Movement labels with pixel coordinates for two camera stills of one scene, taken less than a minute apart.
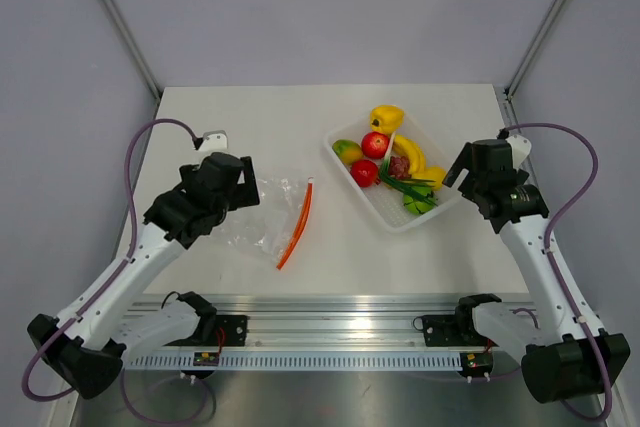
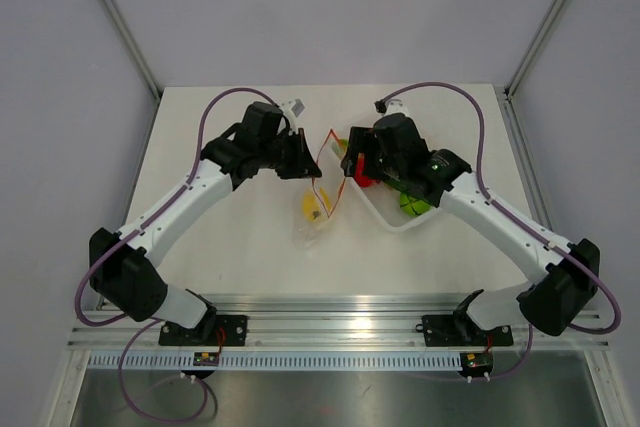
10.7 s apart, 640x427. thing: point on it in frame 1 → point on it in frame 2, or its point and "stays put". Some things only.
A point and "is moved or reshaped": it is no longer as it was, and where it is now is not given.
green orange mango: (347, 151) stays put
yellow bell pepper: (386, 118) is moved or reshaped
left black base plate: (231, 330) stays put
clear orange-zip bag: (274, 224) → (314, 212)
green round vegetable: (419, 207) stays put
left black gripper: (249, 195) → (303, 164)
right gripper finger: (463, 161) → (361, 140)
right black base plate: (449, 330) stays put
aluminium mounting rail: (286, 321) stays put
